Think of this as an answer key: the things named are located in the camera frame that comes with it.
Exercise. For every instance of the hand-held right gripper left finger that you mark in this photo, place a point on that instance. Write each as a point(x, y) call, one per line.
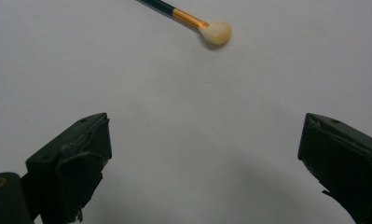
point(68, 168)

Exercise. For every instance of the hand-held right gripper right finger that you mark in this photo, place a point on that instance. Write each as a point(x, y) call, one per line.
point(345, 161)

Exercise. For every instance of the black gold makeup brush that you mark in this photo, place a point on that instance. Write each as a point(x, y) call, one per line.
point(186, 18)

